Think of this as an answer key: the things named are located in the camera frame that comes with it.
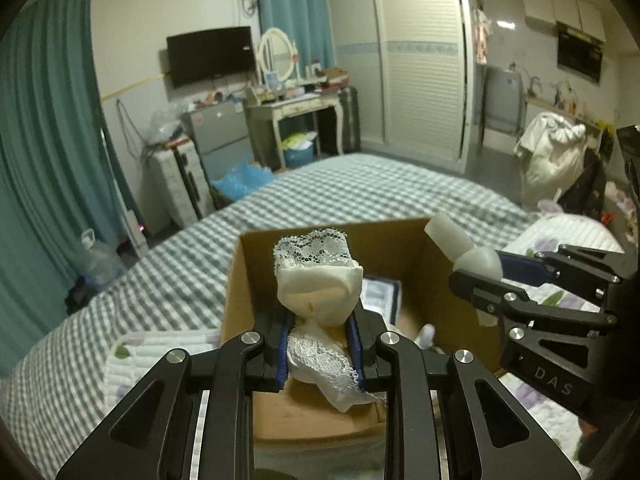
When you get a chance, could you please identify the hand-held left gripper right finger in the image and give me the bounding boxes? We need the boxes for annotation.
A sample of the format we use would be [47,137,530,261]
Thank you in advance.
[346,310,592,480]

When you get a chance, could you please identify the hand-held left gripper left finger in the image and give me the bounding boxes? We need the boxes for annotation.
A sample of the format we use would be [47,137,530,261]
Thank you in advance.
[55,310,296,480]

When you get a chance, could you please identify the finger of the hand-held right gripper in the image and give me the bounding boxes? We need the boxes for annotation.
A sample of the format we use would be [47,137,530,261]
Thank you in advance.
[497,244,626,307]
[448,269,618,418]

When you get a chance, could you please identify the white plastic bottle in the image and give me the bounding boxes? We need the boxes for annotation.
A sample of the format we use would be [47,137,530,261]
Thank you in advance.
[424,211,502,327]

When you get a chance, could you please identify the white lace-trimmed sock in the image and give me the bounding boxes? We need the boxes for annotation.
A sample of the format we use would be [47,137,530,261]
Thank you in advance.
[274,229,387,413]

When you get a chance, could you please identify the brown cardboard box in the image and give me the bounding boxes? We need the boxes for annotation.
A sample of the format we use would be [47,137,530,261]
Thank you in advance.
[220,216,507,443]

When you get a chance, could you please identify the small white sock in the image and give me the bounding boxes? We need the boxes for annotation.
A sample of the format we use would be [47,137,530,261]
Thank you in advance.
[414,323,442,352]

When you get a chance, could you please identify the black clothes pile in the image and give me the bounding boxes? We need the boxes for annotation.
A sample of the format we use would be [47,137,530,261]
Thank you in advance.
[557,146,609,217]

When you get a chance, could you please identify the white clothes pile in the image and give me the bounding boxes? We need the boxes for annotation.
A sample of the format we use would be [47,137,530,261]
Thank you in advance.
[514,111,587,207]

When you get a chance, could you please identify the white floral quilt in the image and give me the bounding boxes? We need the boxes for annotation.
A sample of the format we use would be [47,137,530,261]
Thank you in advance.
[102,212,626,480]

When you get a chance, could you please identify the grey checked bed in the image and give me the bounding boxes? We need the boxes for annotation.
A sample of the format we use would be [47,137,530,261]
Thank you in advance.
[0,152,553,480]

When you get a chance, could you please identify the grey washing machine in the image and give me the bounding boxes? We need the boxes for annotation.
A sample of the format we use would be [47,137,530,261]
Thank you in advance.
[483,66,526,135]

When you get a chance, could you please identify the blue plastic bag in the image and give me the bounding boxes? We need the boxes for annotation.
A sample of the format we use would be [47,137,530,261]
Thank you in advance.
[210,156,277,204]

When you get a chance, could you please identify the white power strip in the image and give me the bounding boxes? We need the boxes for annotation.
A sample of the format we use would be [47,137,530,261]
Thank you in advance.
[127,209,151,252]

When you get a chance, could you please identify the blue waste bin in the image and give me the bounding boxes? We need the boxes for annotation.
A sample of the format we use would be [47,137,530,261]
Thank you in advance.
[282,132,319,170]

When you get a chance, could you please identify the white suitcase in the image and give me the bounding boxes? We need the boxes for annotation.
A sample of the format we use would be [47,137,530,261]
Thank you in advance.
[150,138,217,229]

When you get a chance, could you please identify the large clear water bottle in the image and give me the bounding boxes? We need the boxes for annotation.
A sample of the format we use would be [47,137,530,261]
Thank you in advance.
[74,228,127,292]

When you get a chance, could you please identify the black suitcase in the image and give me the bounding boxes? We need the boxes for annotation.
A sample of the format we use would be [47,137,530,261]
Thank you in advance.
[337,86,361,154]

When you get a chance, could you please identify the black range hood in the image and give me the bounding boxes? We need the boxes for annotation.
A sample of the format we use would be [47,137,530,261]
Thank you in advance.
[556,21,606,85]

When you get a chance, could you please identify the white sliding-door wardrobe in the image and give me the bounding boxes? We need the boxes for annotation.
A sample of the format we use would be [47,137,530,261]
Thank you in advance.
[322,0,476,162]

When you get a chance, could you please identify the hanging pink cloth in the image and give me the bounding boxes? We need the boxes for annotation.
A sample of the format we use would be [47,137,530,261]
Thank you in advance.
[472,7,494,66]

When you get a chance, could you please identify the small grey fridge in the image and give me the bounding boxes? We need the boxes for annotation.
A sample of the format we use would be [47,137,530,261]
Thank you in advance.
[181,100,257,182]

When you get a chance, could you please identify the white dressing table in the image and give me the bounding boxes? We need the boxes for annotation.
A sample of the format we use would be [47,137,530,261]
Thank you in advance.
[245,91,349,172]

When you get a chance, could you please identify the stack of books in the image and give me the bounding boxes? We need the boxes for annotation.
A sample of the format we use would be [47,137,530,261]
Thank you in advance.
[319,67,350,93]

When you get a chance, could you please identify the clear plastic bag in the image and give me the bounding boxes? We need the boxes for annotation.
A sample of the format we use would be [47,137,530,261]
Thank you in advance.
[148,107,187,147]

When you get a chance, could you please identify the white oval mirror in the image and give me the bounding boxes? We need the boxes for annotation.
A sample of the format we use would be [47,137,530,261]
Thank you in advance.
[257,28,301,86]

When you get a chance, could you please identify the wide teal curtain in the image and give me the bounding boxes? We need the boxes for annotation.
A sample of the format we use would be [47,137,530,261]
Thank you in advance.
[0,0,151,378]

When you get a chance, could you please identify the white wall cabinets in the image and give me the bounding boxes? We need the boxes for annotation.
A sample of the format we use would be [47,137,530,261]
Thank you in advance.
[519,0,607,44]

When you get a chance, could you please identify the black wall television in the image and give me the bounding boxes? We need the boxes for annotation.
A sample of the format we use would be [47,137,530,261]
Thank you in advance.
[166,26,257,90]

